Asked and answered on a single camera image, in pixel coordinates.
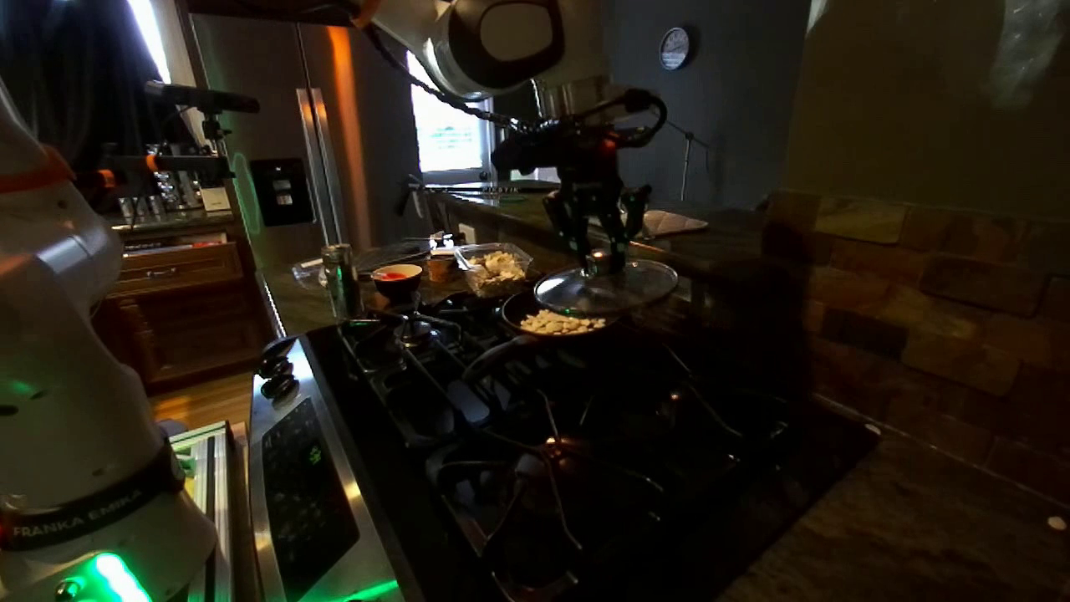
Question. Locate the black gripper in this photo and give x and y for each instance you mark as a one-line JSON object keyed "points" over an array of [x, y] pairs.
{"points": [[597, 180]]}

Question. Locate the round glass pan lid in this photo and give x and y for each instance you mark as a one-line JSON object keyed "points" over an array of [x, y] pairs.
{"points": [[624, 287]]}

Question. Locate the pale cloth on counter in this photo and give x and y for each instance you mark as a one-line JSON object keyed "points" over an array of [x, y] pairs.
{"points": [[674, 223]]}

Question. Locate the black gas stove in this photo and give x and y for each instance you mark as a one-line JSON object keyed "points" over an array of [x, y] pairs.
{"points": [[447, 445]]}

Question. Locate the black stove knob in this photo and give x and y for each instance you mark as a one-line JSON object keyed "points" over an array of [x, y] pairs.
{"points": [[282, 385], [276, 356]]}

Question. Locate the white chopped food in pan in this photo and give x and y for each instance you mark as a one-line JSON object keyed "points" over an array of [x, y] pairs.
{"points": [[556, 327]]}

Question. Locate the pale pasta pile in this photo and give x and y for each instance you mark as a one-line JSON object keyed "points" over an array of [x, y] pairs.
{"points": [[498, 267]]}

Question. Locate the clear glass food container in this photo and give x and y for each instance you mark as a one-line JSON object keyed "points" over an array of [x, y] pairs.
{"points": [[496, 270]]}

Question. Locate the black frying pan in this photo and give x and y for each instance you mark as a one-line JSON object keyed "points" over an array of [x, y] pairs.
{"points": [[516, 323]]}

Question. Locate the small spice jar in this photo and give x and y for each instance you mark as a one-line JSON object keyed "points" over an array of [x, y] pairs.
{"points": [[442, 270]]}

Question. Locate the bright window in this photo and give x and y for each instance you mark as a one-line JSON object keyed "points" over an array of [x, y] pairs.
{"points": [[447, 138]]}

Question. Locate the small red bowl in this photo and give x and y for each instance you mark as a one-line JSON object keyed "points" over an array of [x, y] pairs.
{"points": [[395, 279]]}

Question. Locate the dark glass jar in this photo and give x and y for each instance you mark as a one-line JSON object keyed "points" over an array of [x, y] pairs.
{"points": [[342, 287]]}

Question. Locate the stainless steel fridge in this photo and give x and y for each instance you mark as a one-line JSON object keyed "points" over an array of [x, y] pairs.
{"points": [[323, 121]]}

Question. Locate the wooden cabinet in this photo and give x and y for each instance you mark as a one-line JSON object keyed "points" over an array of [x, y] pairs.
{"points": [[177, 289]]}

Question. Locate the round wall clock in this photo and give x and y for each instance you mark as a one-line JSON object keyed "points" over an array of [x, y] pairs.
{"points": [[677, 48]]}

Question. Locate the black stereo camera on stand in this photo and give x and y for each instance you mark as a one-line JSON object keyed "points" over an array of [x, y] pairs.
{"points": [[200, 100]]}

